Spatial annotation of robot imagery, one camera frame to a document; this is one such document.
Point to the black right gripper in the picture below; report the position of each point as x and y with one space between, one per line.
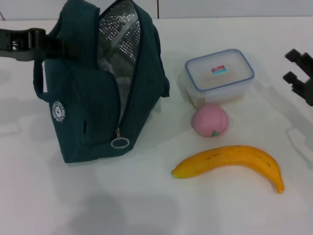
308 85

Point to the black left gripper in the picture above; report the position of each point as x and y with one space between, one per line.
6 39

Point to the dark teal insulated lunch bag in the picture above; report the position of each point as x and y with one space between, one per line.
80 98

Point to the clear plastic food container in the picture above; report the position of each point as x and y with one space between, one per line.
220 83

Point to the pink toy peach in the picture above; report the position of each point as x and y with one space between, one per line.
210 120

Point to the yellow toy banana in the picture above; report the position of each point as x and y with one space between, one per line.
230 159

